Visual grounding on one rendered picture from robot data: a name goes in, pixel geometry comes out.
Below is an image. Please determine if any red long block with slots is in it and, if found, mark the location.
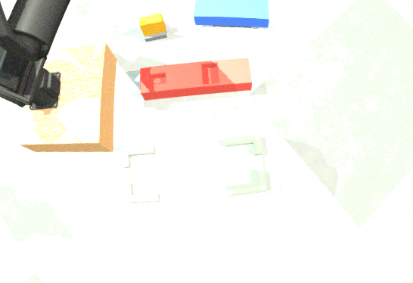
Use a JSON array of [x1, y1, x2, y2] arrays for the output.
[[140, 58, 252, 100]]

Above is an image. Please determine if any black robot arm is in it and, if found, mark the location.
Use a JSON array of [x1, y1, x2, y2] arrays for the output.
[[0, 0, 71, 110]]

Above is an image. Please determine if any yellow block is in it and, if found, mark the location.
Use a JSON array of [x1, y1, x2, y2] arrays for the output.
[[139, 13, 166, 36]]

